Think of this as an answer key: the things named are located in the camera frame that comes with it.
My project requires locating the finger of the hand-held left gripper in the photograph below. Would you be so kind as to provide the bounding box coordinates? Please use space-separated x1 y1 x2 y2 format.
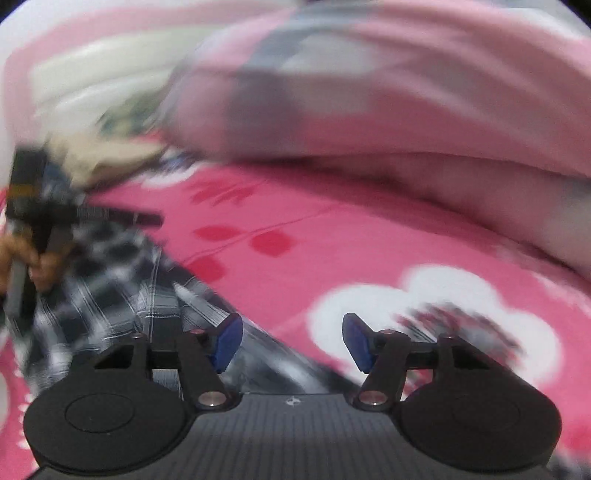
88 208 164 224

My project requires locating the green patterned pillow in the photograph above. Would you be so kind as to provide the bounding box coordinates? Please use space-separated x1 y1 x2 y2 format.
97 92 167 139

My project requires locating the pink floral bed blanket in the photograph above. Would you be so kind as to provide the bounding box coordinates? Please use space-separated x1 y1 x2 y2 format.
0 157 591 480

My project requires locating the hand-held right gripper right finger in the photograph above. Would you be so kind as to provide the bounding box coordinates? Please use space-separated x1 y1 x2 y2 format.
342 313 497 411

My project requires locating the pink grey floral quilt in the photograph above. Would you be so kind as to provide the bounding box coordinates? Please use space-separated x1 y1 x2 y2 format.
161 0 591 282

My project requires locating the black white plaid shirt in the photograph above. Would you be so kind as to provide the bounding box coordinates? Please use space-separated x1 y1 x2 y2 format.
9 171 365 398

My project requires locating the person's left hand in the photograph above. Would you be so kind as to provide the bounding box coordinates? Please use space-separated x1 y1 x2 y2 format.
0 231 75 294

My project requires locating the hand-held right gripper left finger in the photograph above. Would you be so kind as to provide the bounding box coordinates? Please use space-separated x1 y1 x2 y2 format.
92 313 243 410

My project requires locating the beige crumpled garment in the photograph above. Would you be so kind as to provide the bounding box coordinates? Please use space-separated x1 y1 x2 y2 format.
46 134 171 185

